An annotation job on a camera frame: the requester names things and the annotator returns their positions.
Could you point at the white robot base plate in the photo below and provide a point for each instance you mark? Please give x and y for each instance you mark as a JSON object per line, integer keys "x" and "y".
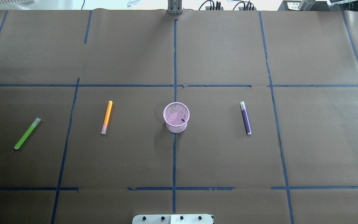
{"x": 173, "y": 219}

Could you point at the green highlighter pen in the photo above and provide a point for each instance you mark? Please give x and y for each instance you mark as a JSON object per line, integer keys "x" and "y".
{"x": 27, "y": 133}

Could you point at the pink mesh pen holder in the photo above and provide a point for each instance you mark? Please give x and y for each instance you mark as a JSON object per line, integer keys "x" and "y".
{"x": 176, "y": 116}

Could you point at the aluminium frame post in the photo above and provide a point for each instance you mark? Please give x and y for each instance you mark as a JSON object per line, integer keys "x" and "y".
{"x": 175, "y": 7}

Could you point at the orange highlighter pen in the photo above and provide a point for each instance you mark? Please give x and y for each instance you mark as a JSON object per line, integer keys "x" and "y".
{"x": 107, "y": 117}

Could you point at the purple highlighter pen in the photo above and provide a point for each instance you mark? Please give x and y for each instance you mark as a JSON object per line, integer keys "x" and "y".
{"x": 245, "y": 118}

